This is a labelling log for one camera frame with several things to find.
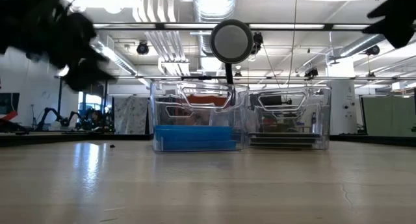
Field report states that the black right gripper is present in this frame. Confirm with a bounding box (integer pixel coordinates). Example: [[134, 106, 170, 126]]
[[363, 0, 416, 50]]

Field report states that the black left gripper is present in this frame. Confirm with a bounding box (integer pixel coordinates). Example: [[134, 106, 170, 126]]
[[0, 0, 116, 92]]

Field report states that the black ceiling spotlight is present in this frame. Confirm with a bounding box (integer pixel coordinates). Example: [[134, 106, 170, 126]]
[[365, 44, 381, 56], [252, 31, 265, 56], [136, 40, 150, 56]]

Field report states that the person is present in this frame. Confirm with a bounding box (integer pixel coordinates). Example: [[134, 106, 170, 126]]
[[92, 109, 103, 127]]

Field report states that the grey-green partition panel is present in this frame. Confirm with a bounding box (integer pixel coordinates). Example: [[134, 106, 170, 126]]
[[359, 95, 416, 136]]

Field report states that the white round pillar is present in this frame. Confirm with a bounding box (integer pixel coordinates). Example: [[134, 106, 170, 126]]
[[326, 79, 358, 135]]

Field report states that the black overhead light bar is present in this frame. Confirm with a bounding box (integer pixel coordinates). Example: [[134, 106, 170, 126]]
[[92, 22, 371, 31]]

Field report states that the clear plastic bin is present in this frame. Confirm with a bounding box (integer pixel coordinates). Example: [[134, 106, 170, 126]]
[[248, 85, 332, 151], [149, 80, 250, 153]]

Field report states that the orange partition panel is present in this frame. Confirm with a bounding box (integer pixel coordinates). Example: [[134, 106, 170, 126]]
[[187, 94, 230, 107]]

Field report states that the black desk lamp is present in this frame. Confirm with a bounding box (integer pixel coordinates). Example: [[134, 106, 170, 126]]
[[209, 19, 255, 86]]

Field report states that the dark wall monitor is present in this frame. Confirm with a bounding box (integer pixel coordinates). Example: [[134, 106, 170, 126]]
[[0, 92, 21, 116]]

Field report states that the silver ventilation duct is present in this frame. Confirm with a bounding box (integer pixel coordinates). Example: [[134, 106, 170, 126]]
[[192, 0, 238, 22]]

